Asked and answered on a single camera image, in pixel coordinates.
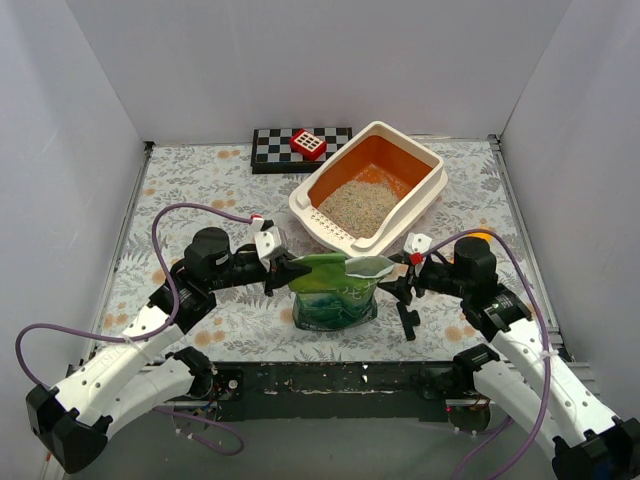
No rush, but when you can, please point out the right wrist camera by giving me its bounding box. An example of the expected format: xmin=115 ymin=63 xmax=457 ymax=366
xmin=403 ymin=232 xmax=433 ymax=265

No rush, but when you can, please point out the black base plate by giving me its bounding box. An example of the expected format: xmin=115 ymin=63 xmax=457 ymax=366
xmin=159 ymin=360 xmax=494 ymax=421

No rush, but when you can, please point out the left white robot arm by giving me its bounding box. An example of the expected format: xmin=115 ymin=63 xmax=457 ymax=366
xmin=26 ymin=226 xmax=311 ymax=474

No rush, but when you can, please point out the red white grid block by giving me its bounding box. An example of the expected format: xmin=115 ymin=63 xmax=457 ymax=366
xmin=289 ymin=129 xmax=327 ymax=161

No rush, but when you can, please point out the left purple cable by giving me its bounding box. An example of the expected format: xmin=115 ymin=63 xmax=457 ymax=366
xmin=14 ymin=203 xmax=245 ymax=456

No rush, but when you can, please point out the green litter bag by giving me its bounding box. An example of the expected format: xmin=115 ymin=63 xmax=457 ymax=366
xmin=288 ymin=253 xmax=395 ymax=332

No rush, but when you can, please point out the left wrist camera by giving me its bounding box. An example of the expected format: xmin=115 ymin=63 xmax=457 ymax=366
xmin=254 ymin=226 xmax=286 ymax=268

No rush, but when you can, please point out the black bag clip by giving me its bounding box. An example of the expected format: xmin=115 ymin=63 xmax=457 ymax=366
xmin=396 ymin=302 xmax=421 ymax=341

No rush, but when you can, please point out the cat litter pile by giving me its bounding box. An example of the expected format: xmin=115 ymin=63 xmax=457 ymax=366
xmin=317 ymin=180 xmax=398 ymax=239

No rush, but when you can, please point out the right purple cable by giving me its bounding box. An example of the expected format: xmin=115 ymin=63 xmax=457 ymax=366
xmin=409 ymin=229 xmax=553 ymax=480

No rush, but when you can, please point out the yellow plastic scoop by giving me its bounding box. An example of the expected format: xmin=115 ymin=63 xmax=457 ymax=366
xmin=452 ymin=229 xmax=492 ymax=263

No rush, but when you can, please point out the purple cable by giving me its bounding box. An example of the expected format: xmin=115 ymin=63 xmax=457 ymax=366
xmin=14 ymin=203 xmax=245 ymax=456
xmin=409 ymin=229 xmax=553 ymax=480

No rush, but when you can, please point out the floral tablecloth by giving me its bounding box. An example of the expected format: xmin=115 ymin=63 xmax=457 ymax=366
xmin=97 ymin=139 xmax=540 ymax=362

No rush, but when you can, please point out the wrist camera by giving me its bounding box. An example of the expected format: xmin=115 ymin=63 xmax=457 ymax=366
xmin=254 ymin=226 xmax=286 ymax=268
xmin=403 ymin=232 xmax=433 ymax=265

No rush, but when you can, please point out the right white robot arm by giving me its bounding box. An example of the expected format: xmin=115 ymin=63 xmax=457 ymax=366
xmin=381 ymin=229 xmax=639 ymax=479

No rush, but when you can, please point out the black white checkerboard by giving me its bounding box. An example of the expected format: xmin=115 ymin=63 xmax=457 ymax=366
xmin=250 ymin=127 xmax=353 ymax=174

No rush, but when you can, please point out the white orange litter box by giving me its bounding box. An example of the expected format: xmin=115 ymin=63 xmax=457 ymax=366
xmin=289 ymin=121 xmax=448 ymax=258

